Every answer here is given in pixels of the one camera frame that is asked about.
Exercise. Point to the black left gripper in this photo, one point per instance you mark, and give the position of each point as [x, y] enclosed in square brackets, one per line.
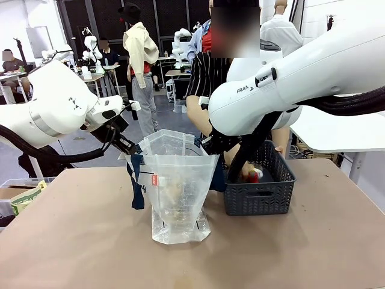
[115, 140]

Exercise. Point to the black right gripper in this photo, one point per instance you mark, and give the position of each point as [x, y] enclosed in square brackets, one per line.
[221, 144]

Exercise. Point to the red and white packaged item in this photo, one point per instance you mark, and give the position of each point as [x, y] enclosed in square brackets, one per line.
[255, 177]

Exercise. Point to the clear plastic shopping bag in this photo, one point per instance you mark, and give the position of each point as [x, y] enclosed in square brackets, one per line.
[180, 180]

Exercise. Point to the dark grey plastic basket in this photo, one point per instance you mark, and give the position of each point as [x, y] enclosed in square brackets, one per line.
[258, 198]

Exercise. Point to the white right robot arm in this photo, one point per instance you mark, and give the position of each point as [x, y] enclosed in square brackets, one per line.
[255, 102]

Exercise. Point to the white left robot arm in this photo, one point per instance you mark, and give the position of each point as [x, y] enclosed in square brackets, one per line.
[60, 102]

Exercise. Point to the person's right forearm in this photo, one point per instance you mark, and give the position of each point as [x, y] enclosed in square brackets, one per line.
[231, 158]

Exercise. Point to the person's left forearm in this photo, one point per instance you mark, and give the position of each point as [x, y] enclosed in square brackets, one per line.
[281, 137]

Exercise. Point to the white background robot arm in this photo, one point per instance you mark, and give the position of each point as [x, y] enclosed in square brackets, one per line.
[57, 54]
[90, 48]
[182, 37]

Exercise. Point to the beige item inside bag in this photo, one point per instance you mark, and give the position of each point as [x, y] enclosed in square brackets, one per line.
[171, 192]

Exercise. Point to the green printed paper bag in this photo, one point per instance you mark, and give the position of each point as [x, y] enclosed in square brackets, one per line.
[27, 198]

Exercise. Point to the person's right hand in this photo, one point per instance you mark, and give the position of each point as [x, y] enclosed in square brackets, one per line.
[248, 168]

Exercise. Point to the person's left hand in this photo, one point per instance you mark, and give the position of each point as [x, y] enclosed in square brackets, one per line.
[279, 150]

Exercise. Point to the clear plastic storage box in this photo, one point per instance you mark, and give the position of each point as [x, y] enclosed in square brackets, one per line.
[180, 106]

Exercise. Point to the person in striped shirt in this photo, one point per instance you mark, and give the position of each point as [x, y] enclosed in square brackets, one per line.
[207, 72]

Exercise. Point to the wooden background table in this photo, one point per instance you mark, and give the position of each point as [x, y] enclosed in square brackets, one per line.
[177, 73]

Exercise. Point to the seated person in dark clothes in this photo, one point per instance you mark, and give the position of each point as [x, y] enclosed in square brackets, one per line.
[108, 54]

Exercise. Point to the mannequin beige jacket black hat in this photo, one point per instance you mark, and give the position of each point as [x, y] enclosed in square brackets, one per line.
[139, 48]

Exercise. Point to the white table leg pole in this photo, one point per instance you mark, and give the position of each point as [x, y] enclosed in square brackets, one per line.
[34, 165]

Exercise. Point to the person red shirt blue overshirt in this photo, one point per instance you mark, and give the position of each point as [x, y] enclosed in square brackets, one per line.
[197, 39]

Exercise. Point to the black backpack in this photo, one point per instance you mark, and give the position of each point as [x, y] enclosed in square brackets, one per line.
[27, 162]

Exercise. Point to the white side table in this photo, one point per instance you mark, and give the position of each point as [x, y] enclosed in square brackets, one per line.
[346, 132]

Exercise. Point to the mannequin in white shirt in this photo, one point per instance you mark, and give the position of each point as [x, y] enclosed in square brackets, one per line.
[282, 33]

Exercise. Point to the cardboard box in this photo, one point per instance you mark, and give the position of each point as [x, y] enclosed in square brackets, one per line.
[12, 192]

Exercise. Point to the seated person grey shirt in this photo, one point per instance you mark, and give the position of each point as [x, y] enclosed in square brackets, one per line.
[13, 67]

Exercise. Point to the black tripod stand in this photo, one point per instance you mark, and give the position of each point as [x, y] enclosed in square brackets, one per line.
[330, 22]

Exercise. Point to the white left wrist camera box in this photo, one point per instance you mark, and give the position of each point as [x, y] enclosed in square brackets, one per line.
[135, 106]

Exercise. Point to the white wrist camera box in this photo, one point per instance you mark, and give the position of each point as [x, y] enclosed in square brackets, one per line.
[135, 106]
[203, 100]

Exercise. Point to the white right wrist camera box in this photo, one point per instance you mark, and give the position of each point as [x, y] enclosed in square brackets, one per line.
[203, 100]

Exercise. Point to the grey wall panel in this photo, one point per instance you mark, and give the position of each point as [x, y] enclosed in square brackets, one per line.
[37, 42]

